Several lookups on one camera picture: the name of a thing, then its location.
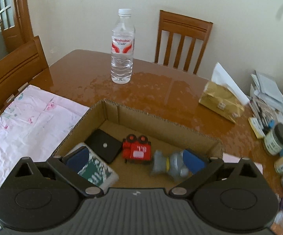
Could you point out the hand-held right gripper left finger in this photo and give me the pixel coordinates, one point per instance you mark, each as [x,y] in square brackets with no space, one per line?
[77,160]

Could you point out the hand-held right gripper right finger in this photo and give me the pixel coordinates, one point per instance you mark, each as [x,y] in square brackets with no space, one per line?
[193,161]

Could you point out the grey shark toy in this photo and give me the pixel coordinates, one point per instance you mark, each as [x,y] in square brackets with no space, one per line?
[168,164]

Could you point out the green and white wipes box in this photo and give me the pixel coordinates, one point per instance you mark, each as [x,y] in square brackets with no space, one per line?
[99,173]

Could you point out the black square device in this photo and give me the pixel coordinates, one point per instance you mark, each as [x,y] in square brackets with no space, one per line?
[103,145]

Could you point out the red toy train block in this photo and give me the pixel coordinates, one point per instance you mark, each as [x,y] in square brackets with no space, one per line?
[136,150]

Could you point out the cardboard box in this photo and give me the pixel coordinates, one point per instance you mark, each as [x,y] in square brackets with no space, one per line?
[136,120]

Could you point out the pink floral cloth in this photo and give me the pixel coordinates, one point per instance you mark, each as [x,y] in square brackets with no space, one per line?
[23,127]

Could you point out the gold tissue pack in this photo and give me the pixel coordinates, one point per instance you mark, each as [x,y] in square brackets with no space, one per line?
[219,100]

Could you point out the yellow sticky note pad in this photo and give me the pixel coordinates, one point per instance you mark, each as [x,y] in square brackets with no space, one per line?
[255,126]

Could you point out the bunch of pens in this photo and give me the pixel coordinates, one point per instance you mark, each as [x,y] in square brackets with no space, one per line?
[262,115]

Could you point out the small black-lid jar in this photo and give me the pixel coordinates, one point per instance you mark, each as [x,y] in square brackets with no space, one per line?
[276,139]

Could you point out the pile of white papers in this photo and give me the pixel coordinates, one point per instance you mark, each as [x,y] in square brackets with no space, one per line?
[268,88]

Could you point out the wooden dining chair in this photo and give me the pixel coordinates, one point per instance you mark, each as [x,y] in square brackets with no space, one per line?
[11,73]
[180,44]

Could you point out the clear plastic water bottle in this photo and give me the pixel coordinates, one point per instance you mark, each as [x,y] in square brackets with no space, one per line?
[122,53]

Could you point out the wooden door with glass panes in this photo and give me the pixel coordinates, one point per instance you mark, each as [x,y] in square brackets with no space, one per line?
[11,9]

